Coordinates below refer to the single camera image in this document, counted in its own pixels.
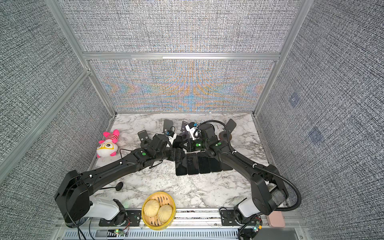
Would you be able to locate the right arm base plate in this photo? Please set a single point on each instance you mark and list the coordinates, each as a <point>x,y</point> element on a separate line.
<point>228,217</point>

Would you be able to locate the brown right phone stand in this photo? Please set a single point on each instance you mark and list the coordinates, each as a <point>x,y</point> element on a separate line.
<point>231,125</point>

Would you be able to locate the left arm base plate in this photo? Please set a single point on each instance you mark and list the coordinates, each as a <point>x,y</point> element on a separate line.
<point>133,216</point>

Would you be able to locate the yellow bamboo steamer basket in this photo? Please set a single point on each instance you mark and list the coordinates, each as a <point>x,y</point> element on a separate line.
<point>164,199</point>

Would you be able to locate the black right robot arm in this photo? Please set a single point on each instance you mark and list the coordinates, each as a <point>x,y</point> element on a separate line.
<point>268,187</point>

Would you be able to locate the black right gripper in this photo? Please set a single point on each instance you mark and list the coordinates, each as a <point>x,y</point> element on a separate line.
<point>190,147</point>

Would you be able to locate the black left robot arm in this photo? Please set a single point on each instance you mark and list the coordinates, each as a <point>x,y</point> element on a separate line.
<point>73,196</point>

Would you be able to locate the brown round phone stand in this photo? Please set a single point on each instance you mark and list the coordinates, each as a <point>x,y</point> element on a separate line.
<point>168,124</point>

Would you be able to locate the black spoon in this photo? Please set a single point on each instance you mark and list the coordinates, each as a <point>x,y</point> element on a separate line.
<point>117,188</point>

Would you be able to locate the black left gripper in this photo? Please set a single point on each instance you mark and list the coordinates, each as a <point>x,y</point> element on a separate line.
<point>177,156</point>

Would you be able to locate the left steamed bun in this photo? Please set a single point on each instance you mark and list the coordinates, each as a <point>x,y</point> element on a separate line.
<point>151,208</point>

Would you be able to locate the pink white plush toy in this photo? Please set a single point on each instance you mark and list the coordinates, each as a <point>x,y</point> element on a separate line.
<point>108,147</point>

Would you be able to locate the aluminium front rail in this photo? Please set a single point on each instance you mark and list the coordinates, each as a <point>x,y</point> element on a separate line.
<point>188,224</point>

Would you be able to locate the black round phone stand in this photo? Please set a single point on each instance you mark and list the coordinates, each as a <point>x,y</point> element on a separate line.
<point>143,136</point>

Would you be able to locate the right steamed bun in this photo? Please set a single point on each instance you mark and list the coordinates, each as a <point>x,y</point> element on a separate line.
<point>165,213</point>

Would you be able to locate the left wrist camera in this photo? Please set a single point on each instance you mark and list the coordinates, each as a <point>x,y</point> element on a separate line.
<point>171,137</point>

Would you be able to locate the pink phone case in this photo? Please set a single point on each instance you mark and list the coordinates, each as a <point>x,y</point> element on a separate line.
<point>276,220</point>

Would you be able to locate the purple round phone stand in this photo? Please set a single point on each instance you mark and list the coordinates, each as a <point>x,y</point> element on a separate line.
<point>184,126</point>

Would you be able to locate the steamed bun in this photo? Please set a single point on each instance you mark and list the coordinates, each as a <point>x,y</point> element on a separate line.
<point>151,208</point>
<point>165,213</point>

